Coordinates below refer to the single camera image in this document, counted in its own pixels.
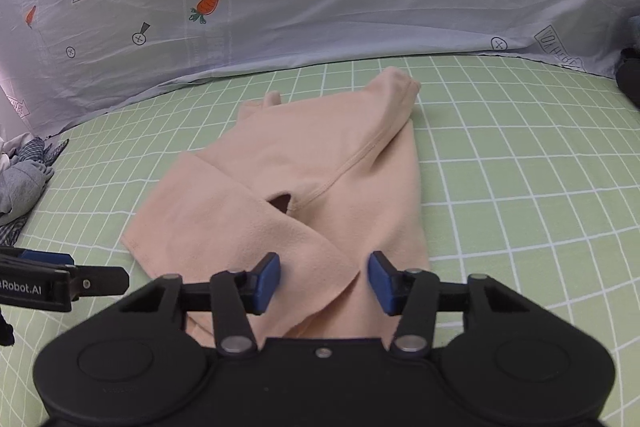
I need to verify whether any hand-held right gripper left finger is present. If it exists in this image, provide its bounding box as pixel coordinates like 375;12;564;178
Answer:
120;252;282;359

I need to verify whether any grey garment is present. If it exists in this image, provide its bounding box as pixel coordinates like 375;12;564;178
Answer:
0;159;55;226

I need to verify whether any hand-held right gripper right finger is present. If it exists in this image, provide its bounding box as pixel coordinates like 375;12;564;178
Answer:
369;251;532;359

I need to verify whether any green grid bed sheet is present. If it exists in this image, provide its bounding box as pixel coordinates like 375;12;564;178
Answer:
0;55;640;427

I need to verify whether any white garment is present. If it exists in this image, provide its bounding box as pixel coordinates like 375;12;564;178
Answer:
0;139;18;178

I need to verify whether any beige long-sleeve shirt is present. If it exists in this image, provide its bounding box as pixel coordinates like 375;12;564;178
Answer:
121;67;432;351

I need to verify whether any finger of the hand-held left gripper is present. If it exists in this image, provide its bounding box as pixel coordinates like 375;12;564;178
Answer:
0;246;77;268
67;265;130;303

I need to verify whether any black garment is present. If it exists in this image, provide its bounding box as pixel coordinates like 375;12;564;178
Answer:
615;48;640;110

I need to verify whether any plaid garment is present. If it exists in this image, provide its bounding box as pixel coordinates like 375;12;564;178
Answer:
0;134;71;246

